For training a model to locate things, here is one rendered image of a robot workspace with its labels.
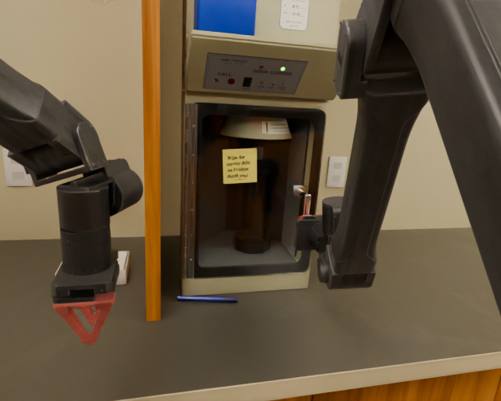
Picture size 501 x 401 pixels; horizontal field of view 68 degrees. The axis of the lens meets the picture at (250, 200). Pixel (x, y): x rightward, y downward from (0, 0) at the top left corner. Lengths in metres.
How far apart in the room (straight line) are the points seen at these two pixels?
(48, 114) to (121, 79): 0.80
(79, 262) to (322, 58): 0.55
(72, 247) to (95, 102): 0.81
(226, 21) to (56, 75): 0.68
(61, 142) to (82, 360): 0.45
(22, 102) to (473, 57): 0.38
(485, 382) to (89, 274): 0.86
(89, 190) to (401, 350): 0.66
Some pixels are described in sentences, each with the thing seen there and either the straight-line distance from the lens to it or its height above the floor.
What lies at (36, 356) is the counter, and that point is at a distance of 0.81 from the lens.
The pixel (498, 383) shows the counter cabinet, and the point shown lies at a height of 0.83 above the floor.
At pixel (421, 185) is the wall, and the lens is 1.62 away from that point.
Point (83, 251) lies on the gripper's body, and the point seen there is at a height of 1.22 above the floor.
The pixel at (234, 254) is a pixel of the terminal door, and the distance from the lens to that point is 0.89.
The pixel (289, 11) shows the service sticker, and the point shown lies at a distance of 0.86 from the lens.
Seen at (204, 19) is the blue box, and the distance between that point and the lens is 0.71.
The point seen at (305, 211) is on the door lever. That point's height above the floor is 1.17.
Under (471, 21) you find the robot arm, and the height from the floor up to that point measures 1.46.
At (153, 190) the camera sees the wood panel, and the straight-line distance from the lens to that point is 0.74.
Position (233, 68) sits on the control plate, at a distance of 0.74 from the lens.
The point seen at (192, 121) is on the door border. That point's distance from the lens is 0.80.
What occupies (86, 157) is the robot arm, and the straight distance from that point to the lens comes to 0.46.
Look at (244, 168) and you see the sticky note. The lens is 0.83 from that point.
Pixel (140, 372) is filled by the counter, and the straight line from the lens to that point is 0.73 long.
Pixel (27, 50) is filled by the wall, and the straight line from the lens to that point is 1.29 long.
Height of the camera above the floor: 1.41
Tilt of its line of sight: 16 degrees down
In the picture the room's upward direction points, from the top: 4 degrees clockwise
